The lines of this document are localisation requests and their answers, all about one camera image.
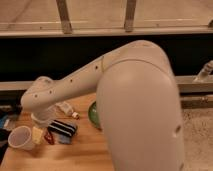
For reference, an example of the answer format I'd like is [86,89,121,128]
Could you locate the clear plastic bottle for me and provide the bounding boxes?
[56,102,79,119]

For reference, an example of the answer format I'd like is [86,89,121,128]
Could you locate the metal window post right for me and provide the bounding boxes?
[124,0,137,32]

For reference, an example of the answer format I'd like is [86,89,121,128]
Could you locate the white bracket at window ledge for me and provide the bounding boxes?
[194,60,213,82]

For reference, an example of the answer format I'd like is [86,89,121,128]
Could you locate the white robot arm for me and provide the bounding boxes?
[21,40,184,171]

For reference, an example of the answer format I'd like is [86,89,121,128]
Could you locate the metal window post left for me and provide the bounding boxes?
[56,0,72,34]

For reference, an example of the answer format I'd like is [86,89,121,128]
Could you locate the white paper cup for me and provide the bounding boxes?
[8,126,35,150]

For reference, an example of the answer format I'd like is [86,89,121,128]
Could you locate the metal window post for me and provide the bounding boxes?
[56,0,72,34]
[124,0,137,32]

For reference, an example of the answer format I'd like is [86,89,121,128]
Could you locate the green bowl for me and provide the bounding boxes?
[88,102,101,129]

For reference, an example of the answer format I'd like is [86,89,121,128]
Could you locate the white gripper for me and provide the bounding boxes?
[31,106,56,144]

